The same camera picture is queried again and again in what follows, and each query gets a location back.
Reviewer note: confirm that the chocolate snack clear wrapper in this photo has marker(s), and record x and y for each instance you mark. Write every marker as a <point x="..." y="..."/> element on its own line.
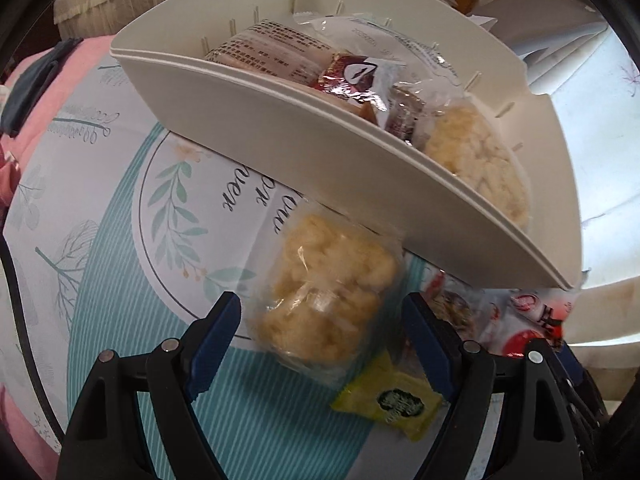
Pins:
<point x="405" y="115"/>

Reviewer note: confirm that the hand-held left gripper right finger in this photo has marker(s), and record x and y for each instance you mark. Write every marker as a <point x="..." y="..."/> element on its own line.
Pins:
<point x="427" y="347"/>

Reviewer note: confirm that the beige cracker package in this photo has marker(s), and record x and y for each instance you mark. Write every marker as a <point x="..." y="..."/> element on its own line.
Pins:
<point x="270" y="50"/>

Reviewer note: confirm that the white plastic storage bin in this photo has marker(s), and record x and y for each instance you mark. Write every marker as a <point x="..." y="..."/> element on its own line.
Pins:
<point x="280" y="125"/>

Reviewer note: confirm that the brown and silver snack packet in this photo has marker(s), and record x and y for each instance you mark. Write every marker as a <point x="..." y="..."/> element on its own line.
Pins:
<point x="350" y="75"/>

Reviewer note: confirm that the puffed rice cake clear wrapper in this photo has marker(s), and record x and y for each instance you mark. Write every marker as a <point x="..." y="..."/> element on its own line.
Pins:
<point x="475" y="160"/>
<point x="320" y="290"/>

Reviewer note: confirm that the large red white snack packet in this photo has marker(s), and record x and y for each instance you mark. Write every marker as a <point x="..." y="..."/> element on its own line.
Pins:
<point x="460" y="305"/>

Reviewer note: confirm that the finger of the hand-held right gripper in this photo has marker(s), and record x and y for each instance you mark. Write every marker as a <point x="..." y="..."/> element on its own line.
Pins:
<point x="582" y="400"/>

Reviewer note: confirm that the small red white snack packet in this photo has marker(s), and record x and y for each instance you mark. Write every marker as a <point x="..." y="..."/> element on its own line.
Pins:
<point x="535" y="315"/>

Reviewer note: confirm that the white folded cloth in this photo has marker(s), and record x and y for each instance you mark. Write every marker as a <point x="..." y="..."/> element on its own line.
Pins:
<point x="550" y="25"/>

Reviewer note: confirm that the dark grey cloth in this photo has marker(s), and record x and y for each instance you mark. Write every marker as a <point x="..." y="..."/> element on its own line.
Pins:
<point x="35" y="80"/>

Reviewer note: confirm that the pink blanket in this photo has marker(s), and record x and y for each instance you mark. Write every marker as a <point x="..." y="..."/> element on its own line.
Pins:
<point x="45" y="120"/>

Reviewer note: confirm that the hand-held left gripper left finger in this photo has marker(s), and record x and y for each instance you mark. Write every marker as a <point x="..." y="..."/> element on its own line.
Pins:
<point x="215" y="347"/>

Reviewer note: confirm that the yellow green candy packet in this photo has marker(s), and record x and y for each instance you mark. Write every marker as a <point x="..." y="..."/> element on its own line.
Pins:
<point x="385" y="400"/>

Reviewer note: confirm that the beige ruffled fabric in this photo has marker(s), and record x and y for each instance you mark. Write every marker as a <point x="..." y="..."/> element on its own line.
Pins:
<point x="100" y="5"/>

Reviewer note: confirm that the teal printed tablecloth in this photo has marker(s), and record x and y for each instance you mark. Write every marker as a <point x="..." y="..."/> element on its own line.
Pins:
<point x="125" y="270"/>

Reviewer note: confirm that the clear white plastic bag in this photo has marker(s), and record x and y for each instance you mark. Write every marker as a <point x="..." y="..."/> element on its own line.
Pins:
<point x="395" y="40"/>

